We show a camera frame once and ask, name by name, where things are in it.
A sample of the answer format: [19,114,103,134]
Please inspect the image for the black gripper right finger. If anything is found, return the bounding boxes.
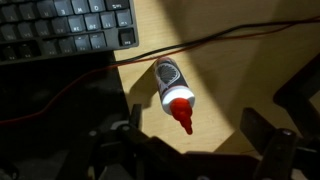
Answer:
[240,108,320,180]

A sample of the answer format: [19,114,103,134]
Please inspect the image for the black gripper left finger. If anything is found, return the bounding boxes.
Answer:
[56,104,157,180]

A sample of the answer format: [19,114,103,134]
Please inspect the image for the white bottle with red cap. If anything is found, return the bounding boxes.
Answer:
[153,57,195,135]

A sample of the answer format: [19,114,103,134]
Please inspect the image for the wooden desk with shelves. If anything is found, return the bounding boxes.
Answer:
[116,0,320,154]

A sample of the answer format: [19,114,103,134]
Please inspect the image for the black desk mat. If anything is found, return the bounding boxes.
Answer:
[0,52,129,180]

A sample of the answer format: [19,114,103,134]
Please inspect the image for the dark grey mechanical keyboard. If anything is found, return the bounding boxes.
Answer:
[0,0,139,65]

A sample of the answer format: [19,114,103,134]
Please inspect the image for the red cable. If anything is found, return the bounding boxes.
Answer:
[0,16,320,127]

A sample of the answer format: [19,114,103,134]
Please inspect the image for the black cable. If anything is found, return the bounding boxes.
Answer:
[114,19,320,64]

